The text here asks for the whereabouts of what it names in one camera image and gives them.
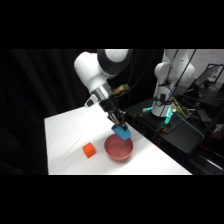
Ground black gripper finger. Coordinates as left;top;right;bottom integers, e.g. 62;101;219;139
107;113;120;128
117;111;128;132

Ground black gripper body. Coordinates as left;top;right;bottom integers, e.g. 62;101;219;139
99;98;122;118

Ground blue plastic cup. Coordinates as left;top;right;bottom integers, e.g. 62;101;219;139
110;124;132;141

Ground pink bowl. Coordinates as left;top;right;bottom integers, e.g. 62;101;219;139
103;134;134;164

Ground orange cube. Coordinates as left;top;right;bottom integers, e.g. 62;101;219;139
82;142;97;159

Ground green status light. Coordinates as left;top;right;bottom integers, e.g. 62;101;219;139
142;99;177;129

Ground black robot stand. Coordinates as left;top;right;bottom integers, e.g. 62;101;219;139
122;97;206;155

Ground black curtain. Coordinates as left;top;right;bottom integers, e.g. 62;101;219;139
0;49;165;176

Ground dark laptop screen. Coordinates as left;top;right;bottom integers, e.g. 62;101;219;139
194;63;224;90

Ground yellowish wrist camera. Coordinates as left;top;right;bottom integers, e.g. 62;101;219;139
111;83;130;98

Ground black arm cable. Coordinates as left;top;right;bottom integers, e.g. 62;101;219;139
119;49;158;111

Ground yellow-green cable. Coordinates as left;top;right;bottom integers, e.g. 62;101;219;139
172;97;192;120

